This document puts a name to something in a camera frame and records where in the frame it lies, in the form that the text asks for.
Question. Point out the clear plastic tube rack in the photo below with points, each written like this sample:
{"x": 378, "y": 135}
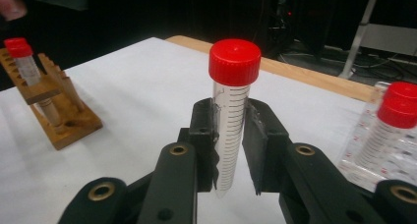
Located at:
{"x": 352, "y": 165}

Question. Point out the black equipment rack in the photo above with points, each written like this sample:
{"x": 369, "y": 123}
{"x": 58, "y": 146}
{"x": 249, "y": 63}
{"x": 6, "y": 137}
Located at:
{"x": 285, "y": 21}

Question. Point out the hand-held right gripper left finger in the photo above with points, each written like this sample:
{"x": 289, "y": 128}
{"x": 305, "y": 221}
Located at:
{"x": 205, "y": 132}

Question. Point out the red-capped clear centrifuge tube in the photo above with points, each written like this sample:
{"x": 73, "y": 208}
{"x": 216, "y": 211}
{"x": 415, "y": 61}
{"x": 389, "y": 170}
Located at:
{"x": 395, "y": 114}
{"x": 28, "y": 68}
{"x": 234, "y": 125}
{"x": 403, "y": 89}

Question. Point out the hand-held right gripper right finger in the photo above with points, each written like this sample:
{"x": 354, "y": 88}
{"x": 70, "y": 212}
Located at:
{"x": 265, "y": 142}

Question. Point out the white desk frame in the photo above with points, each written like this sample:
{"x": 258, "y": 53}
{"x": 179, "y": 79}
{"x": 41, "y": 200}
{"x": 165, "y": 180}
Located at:
{"x": 387, "y": 37}

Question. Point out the wooden test tube rack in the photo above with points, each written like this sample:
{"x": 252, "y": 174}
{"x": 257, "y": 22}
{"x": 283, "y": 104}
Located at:
{"x": 70, "y": 125}

